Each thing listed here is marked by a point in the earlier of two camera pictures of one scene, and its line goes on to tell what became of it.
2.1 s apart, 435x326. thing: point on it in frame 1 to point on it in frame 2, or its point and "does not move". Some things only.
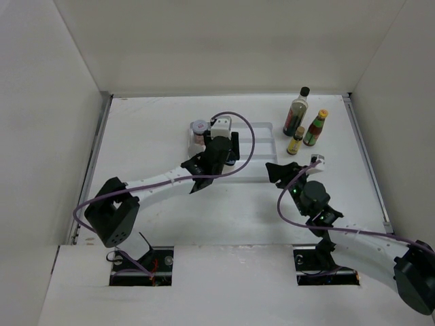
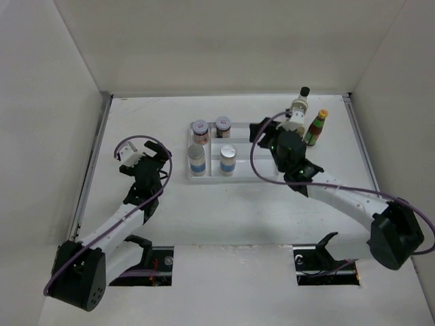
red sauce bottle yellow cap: (310, 138) does not move
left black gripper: (234, 147) to (162, 153)
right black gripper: (284, 172) to (270, 130)
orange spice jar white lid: (199, 128) does not move
